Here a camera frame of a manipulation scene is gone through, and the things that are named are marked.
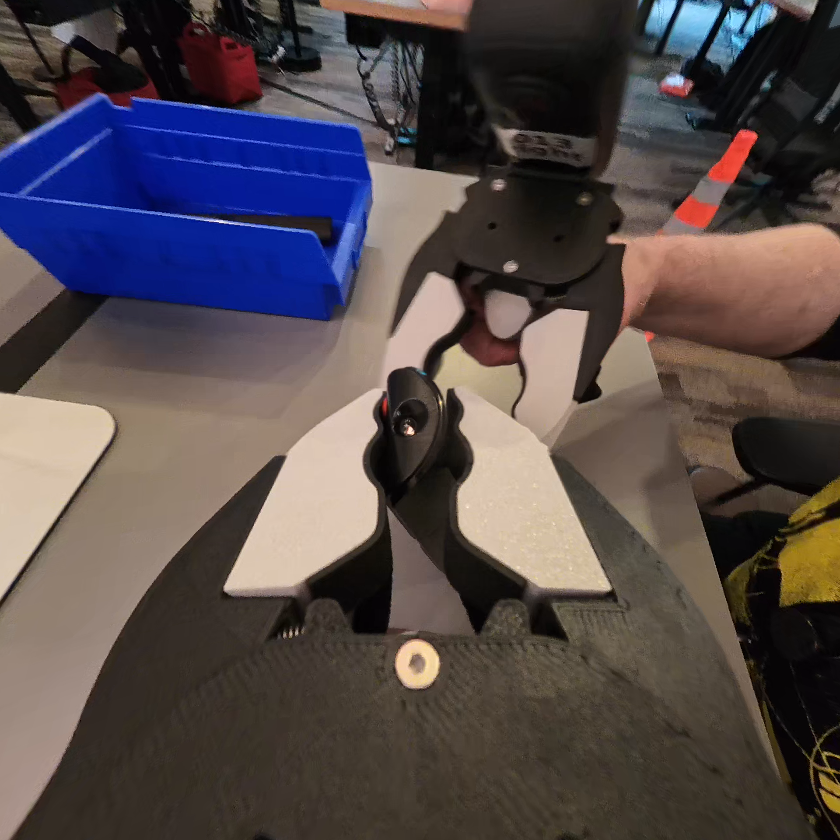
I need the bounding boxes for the red black bag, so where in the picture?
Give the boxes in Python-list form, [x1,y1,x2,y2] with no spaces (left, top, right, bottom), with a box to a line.
[56,36,160,111]

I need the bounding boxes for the person's right hand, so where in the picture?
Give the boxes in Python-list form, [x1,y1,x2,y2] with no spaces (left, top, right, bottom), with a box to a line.
[458,272,534,370]

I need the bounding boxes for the yellow black patterned pants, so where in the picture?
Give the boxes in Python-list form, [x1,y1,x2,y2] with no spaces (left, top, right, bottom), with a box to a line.
[722,479,840,840]

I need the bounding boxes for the wooden top table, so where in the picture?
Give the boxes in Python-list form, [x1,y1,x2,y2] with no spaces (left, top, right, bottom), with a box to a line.
[322,0,473,170]

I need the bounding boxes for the grey desk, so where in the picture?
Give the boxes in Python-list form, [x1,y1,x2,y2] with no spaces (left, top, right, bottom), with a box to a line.
[0,161,782,840]

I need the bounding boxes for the orange traffic cone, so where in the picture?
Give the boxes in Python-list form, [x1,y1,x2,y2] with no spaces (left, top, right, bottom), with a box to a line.
[646,130,759,343]

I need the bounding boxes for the hanging black cables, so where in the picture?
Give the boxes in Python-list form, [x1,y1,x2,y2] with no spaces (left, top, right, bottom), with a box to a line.
[357,39,422,156]

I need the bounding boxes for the person's right forearm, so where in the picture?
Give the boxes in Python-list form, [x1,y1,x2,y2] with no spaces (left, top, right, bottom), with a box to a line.
[620,223,840,361]

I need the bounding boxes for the blue plastic bin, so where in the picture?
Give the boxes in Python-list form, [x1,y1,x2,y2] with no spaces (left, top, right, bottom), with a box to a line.
[0,94,374,321]

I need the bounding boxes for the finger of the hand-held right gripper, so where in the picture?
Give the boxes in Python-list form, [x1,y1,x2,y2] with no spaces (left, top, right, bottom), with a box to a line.
[511,308,592,444]
[382,272,475,391]

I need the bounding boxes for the black office chair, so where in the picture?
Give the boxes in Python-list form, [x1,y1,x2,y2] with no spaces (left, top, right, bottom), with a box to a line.
[715,0,840,212]

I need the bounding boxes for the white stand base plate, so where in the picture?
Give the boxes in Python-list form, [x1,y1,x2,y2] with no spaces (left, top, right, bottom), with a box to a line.
[0,392,118,601]

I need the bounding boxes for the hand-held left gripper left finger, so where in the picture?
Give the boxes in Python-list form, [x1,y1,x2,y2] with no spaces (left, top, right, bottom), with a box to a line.
[223,388,395,634]

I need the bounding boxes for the red container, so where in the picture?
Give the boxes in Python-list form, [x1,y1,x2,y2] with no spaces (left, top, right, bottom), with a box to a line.
[177,23,263,106]

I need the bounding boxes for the black chair armrest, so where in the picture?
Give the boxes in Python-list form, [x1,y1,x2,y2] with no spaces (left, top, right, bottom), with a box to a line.
[731,416,840,498]

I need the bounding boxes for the black pole stand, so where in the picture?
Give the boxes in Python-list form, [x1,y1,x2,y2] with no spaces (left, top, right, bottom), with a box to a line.
[276,0,324,73]

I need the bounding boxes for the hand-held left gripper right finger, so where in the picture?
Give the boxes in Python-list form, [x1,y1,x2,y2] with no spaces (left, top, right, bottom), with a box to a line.
[448,387,614,634]

